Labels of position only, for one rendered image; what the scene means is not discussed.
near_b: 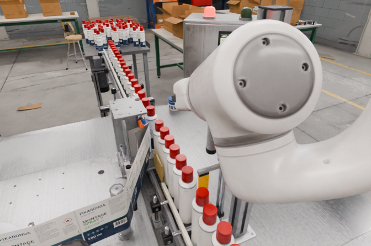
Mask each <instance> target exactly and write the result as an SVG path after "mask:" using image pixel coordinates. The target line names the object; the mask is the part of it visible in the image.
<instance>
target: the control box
mask: <svg viewBox="0 0 371 246"><path fill-rule="evenodd" d="M203 15H204V13H192V14H191V15H189V16H188V17H187V18H185V20H184V21H183V79H185V78H189V77H190V76H191V75H192V73H193V72H194V71H195V70H196V69H197V68H198V67H199V66H200V65H201V64H202V63H203V62H204V60H205V59H206V58H207V57H208V56H209V55H210V54H211V53H212V52H213V51H214V50H215V49H216V48H217V47H218V35H219V31H234V30H236V29H237V28H239V27H240V26H243V25H245V24H247V23H250V22H253V21H256V20H257V15H252V17H253V19H252V21H241V20H239V17H240V14H215V15H216V19H213V20H207V19H203Z"/></svg>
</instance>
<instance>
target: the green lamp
mask: <svg viewBox="0 0 371 246"><path fill-rule="evenodd" d="M252 19H253V17H252V9H251V8H249V7H245V8H242V9H241V13H240V17H239V20H241V21H252Z"/></svg>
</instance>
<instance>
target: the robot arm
mask: <svg viewBox="0 0 371 246"><path fill-rule="evenodd" d="M322 82H323V74H322V65H321V61H320V58H319V55H318V53H317V51H316V49H315V48H314V46H313V44H312V43H311V41H310V40H309V39H308V38H307V37H306V36H305V35H304V34H303V33H302V32H301V31H300V30H298V29H297V28H295V27H293V26H291V25H289V24H287V23H284V22H280V21H278V20H269V19H263V20H256V21H253V22H250V23H247V24H245V25H243V26H240V27H239V28H237V29H236V30H234V31H233V32H232V33H231V34H230V35H229V36H228V37H227V38H226V39H225V40H224V41H223V42H222V43H221V44H220V45H219V46H218V47H217V48H216V49H215V50H214V51H213V52H212V53H211V54H210V55H209V56H208V57H207V58H206V59H205V60H204V62H203V63H202V64H201V65H200V66H199V67H198V68H197V69H196V70H195V71H194V72H193V73H192V75H191V76H190V77H189V78H185V79H181V80H180V81H178V82H176V83H175V84H174V86H173V92H174V94H175V95H173V96H171V97H172V103H175V108H176V109H177V110H181V111H192V112H193V113H195V114H196V116H197V117H199V118H200V119H202V120H204V121H206V122H207V123H208V126H209V128H210V132H211V134H212V137H213V140H214V145H215V148H216V152H217V155H218V160H219V163H220V168H221V171H222V174H223V177H224V180H225V183H226V185H227V187H228V189H229V190H230V191H231V193H232V194H233V195H234V196H235V197H237V198H238V199H240V200H242V201H245V202H251V203H257V204H286V203H295V202H310V201H322V200H331V199H339V198H344V197H349V196H354V195H358V194H362V193H365V192H368V191H371V97H370V99H369V102H368V104H367V106H366V107H365V109H364V110H363V112H362V113H361V114H360V116H359V117H358V119H357V120H356V121H355V122H354V123H353V124H352V125H351V126H349V127H348V128H347V129H346V130H344V131H343V132H341V133H340V134H338V135H337V136H335V137H333V138H330V139H328V140H324V141H320V142H316V143H311V144H306V145H301V144H298V143H297V142H296V140H295V137H294V133H293V128H294V127H296V126H298V125H299V124H300V123H302V122H303V121H304V120H305V119H306V118H307V117H308V116H309V115H310V114H311V112H312V111H313V110H314V108H315V106H316V104H317V102H318V100H319V97H320V94H321V90H322Z"/></svg>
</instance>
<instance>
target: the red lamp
mask: <svg viewBox="0 0 371 246"><path fill-rule="evenodd" d="M203 19H207V20H213V19H216V15H215V8H214V7H211V6H208V7H206V8H205V9H204V15H203Z"/></svg>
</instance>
